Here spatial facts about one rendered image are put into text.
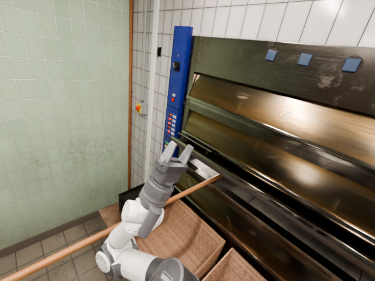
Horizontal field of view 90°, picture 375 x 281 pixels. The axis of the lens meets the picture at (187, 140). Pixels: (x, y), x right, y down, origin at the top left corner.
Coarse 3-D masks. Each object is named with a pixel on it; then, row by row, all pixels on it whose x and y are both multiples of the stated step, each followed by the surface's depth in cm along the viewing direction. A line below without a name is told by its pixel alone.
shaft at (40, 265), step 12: (168, 204) 110; (108, 228) 88; (84, 240) 81; (96, 240) 84; (60, 252) 76; (72, 252) 78; (36, 264) 71; (48, 264) 72; (12, 276) 66; (24, 276) 68
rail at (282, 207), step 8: (184, 144) 127; (208, 160) 113; (224, 168) 105; (232, 176) 101; (248, 184) 95; (256, 192) 92; (264, 192) 91; (272, 200) 87; (280, 208) 84; (288, 208) 83; (296, 216) 80; (312, 224) 76; (320, 232) 74; (336, 240) 71; (344, 248) 69; (352, 248) 68; (360, 256) 66; (368, 264) 65
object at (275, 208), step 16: (192, 144) 137; (224, 160) 126; (224, 176) 105; (240, 176) 107; (272, 192) 99; (272, 208) 87; (304, 208) 93; (304, 224) 78; (320, 224) 82; (320, 240) 74; (352, 240) 78; (352, 256) 68; (368, 256) 70; (368, 272) 65
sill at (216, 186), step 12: (192, 168) 149; (204, 180) 139; (228, 192) 128; (240, 204) 119; (252, 216) 114; (264, 216) 113; (264, 228) 109; (276, 228) 106; (288, 240) 100; (300, 240) 101; (300, 252) 96; (312, 252) 95; (312, 264) 93; (324, 264) 90; (336, 276) 86; (348, 276) 86
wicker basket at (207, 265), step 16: (176, 208) 164; (160, 224) 166; (176, 224) 163; (192, 224) 151; (144, 240) 152; (160, 240) 154; (176, 240) 156; (192, 240) 151; (208, 240) 140; (224, 240) 132; (160, 256) 141; (176, 256) 144; (192, 256) 145; (208, 256) 124; (192, 272) 135; (208, 272) 134
